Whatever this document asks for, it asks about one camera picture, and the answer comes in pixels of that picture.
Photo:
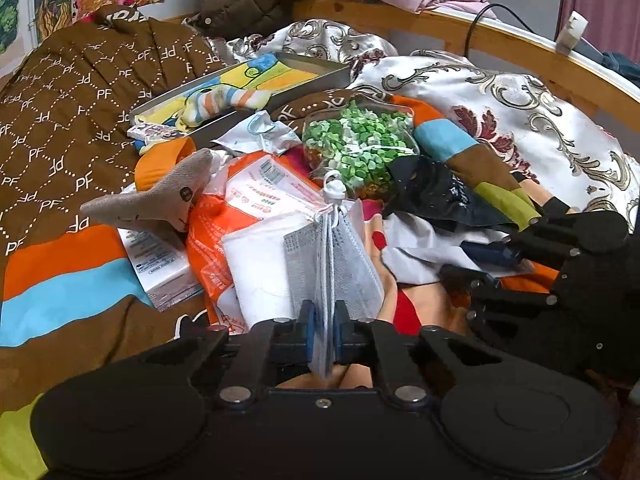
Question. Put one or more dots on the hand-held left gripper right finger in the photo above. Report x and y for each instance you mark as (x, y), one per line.
(343, 332)

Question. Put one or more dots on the peach cloth with red spots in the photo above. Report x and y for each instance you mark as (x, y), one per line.
(415, 305)

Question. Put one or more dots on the maroon curtain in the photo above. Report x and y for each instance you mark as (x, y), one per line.
(610, 0)

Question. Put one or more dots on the orange plastic packet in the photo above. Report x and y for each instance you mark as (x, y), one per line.
(250, 185)

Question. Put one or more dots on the dark navy cloth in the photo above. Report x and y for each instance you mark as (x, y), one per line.
(440, 190)

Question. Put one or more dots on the white power adapter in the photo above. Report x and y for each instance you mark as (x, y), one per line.
(572, 32)

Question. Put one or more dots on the plain white cloth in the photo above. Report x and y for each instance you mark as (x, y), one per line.
(425, 245)

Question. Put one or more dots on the white tissue pack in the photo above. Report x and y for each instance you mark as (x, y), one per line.
(160, 260)

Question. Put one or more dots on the pink cartoon print cloth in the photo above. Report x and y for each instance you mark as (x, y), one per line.
(155, 132)

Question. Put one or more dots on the metal tray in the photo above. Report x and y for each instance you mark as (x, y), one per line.
(327, 80)

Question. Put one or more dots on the white blue wrapper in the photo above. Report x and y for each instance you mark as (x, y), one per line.
(255, 135)

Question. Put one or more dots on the brown printed striped blanket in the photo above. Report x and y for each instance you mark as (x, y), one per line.
(75, 110)

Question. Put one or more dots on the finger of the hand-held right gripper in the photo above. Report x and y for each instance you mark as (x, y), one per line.
(550, 237)
(505, 300)

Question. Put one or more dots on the striped sock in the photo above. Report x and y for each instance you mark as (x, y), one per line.
(225, 100)

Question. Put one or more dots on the dark teal cloth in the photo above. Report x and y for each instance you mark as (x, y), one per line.
(622, 66)

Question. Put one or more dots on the floral satin quilt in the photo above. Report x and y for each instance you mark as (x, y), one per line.
(550, 125)

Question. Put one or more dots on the grey face mask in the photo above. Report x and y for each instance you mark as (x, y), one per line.
(345, 265)

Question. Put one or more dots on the wooden bed frame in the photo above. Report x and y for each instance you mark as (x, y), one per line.
(500, 45)

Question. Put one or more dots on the bag of green beads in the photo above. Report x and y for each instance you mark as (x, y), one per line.
(360, 145)

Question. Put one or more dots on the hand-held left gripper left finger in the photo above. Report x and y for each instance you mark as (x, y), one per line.
(308, 332)

